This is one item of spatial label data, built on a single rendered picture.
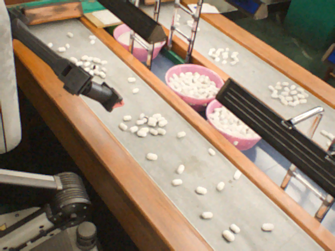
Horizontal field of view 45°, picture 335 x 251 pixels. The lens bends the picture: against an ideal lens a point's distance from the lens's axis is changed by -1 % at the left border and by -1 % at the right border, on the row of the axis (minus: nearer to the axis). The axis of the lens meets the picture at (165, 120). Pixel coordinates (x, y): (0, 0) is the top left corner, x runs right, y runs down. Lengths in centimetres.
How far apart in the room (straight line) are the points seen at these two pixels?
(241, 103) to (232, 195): 35
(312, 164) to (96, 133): 76
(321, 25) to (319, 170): 322
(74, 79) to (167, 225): 52
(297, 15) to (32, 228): 362
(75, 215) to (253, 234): 55
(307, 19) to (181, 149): 302
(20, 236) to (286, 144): 80
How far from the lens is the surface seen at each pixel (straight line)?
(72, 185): 128
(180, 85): 184
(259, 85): 198
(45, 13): 210
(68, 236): 155
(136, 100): 170
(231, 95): 123
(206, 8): 255
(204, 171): 145
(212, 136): 156
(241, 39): 228
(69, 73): 128
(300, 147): 113
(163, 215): 126
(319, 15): 425
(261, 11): 185
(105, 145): 144
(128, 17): 158
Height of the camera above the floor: 176
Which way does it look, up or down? 39 degrees down
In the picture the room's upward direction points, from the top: 11 degrees clockwise
